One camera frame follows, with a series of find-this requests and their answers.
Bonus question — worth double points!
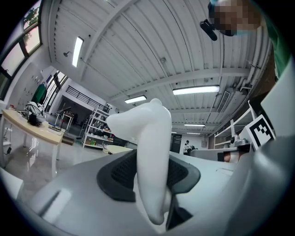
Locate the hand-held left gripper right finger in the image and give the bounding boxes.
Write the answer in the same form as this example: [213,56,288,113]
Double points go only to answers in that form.
[165,135,295,234]

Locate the black head-worn camera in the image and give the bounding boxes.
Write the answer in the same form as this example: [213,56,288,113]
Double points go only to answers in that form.
[199,19,218,41]

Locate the light wooden table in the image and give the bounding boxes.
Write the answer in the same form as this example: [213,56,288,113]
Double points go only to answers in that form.
[1,109,65,172]

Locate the dark-framed window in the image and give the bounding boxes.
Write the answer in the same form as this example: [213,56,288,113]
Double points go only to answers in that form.
[0,0,44,100]

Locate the ceiling air vent grille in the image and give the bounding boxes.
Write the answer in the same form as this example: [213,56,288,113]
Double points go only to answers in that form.
[216,90,231,114]

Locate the hanging green garment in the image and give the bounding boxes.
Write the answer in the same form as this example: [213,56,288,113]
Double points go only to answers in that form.
[31,83,48,105]

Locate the white storage shelf rack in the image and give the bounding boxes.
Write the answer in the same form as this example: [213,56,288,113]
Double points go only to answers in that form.
[82,107,116,150]

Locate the white soap dish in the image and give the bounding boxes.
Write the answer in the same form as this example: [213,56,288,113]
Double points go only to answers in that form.
[106,98,173,226]

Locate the black mezzanine railing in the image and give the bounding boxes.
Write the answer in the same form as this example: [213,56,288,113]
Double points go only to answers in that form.
[65,85,109,113]

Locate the white ceiling pipes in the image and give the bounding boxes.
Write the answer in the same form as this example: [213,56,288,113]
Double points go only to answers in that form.
[239,24,265,92]

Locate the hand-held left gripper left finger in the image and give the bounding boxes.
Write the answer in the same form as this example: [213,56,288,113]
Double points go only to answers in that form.
[17,149,162,236]

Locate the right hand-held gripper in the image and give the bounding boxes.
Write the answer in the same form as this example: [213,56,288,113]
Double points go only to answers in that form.
[230,114,277,154]

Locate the black and white bag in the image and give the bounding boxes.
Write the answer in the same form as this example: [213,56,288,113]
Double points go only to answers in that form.
[24,101,46,127]

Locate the person's green shirt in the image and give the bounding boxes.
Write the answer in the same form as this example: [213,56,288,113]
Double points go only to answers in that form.
[261,16,292,80]

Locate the white empty shelf rack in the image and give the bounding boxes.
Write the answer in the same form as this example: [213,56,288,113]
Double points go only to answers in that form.
[213,100,257,150]

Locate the black standing board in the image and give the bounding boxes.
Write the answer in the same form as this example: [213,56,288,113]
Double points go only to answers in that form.
[170,134,183,154]

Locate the person's head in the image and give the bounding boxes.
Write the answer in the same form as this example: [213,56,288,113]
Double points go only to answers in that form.
[207,0,262,37]

